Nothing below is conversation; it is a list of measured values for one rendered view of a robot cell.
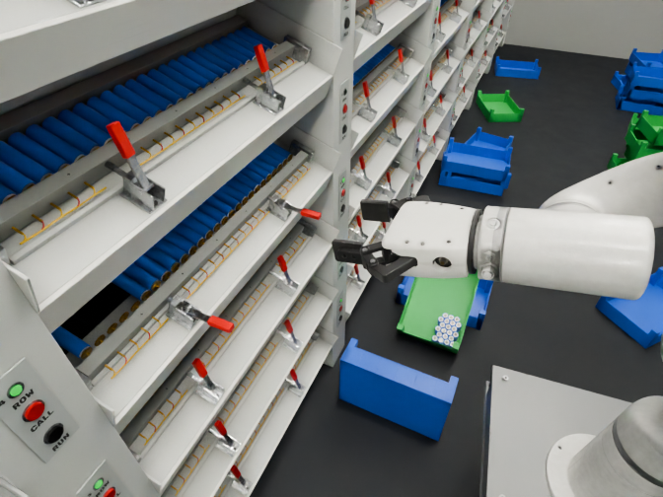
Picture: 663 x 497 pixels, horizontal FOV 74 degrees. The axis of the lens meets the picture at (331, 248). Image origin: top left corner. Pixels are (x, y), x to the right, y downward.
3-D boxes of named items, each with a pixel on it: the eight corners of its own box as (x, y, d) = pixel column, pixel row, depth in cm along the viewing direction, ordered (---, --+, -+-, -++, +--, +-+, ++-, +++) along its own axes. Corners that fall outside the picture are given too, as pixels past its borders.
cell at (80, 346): (49, 322, 55) (92, 350, 55) (36, 332, 54) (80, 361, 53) (47, 315, 54) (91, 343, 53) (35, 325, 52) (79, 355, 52)
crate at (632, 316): (651, 281, 167) (662, 265, 162) (704, 319, 153) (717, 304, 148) (594, 306, 158) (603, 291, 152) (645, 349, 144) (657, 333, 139)
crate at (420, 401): (438, 441, 121) (445, 416, 127) (451, 403, 108) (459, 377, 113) (338, 398, 131) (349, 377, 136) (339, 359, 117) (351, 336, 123)
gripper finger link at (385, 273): (410, 288, 47) (364, 279, 50) (433, 246, 53) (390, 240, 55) (409, 280, 47) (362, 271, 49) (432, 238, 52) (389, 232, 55)
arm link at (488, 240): (497, 300, 49) (470, 295, 50) (509, 251, 55) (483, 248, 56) (500, 239, 44) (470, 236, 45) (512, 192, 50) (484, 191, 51)
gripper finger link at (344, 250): (378, 281, 51) (327, 273, 54) (388, 264, 53) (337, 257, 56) (375, 260, 49) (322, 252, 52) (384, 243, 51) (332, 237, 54)
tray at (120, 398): (327, 186, 95) (341, 153, 88) (115, 438, 54) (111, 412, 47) (248, 140, 96) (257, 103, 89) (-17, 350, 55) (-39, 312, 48)
